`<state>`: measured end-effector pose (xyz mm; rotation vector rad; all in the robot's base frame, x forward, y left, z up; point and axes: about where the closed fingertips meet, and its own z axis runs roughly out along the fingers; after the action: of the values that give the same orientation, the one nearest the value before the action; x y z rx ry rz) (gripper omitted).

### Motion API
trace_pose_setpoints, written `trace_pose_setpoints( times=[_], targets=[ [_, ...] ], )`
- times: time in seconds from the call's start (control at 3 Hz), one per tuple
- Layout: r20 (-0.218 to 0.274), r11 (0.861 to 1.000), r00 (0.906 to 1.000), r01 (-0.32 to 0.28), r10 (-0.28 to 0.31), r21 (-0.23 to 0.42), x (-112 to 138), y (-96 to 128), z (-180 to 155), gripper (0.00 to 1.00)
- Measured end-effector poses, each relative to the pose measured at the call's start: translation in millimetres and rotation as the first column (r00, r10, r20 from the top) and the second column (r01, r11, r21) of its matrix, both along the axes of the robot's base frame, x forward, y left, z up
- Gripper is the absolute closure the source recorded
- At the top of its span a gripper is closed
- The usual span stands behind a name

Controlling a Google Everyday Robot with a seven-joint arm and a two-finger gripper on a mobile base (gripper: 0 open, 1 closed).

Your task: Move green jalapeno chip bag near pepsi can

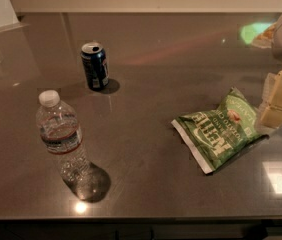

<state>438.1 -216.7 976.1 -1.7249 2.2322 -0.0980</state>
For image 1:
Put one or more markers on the green jalapeno chip bag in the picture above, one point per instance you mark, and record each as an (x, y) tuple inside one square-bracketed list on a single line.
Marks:
[(217, 137)]

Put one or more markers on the blue pepsi can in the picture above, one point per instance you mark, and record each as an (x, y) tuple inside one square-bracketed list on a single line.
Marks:
[(95, 65)]

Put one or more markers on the clear plastic water bottle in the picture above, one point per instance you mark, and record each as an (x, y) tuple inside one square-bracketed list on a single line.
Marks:
[(61, 134)]

